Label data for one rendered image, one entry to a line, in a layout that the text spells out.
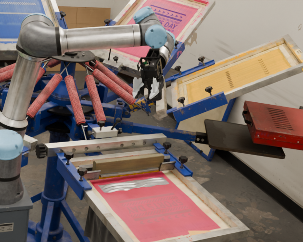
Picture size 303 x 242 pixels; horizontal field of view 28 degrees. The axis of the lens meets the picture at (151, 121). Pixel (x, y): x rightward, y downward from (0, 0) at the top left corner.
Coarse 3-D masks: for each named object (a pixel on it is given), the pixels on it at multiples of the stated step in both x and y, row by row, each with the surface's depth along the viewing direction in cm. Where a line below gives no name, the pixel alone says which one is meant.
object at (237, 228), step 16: (80, 160) 296; (208, 192) 288; (96, 208) 260; (224, 208) 276; (112, 224) 249; (240, 224) 266; (128, 240) 241; (176, 240) 246; (192, 240) 248; (208, 240) 252; (224, 240) 258
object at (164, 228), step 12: (96, 180) 288; (108, 180) 290; (120, 180) 292; (120, 192) 281; (132, 192) 283; (108, 204) 270; (120, 204) 271; (120, 216) 262; (132, 228) 255; (144, 228) 257; (156, 228) 258; (168, 228) 260; (144, 240) 249; (156, 240) 250
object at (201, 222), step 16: (128, 176) 297; (144, 176) 299; (160, 176) 302; (144, 192) 285; (160, 192) 287; (176, 192) 290; (192, 208) 278; (176, 224) 264; (192, 224) 266; (208, 224) 268
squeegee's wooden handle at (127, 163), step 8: (96, 160) 284; (104, 160) 285; (112, 160) 286; (120, 160) 288; (128, 160) 291; (136, 160) 293; (144, 160) 296; (152, 160) 298; (160, 160) 301; (96, 168) 283; (104, 168) 285; (112, 168) 288; (120, 168) 290; (128, 168) 293; (136, 168) 295; (144, 168) 298
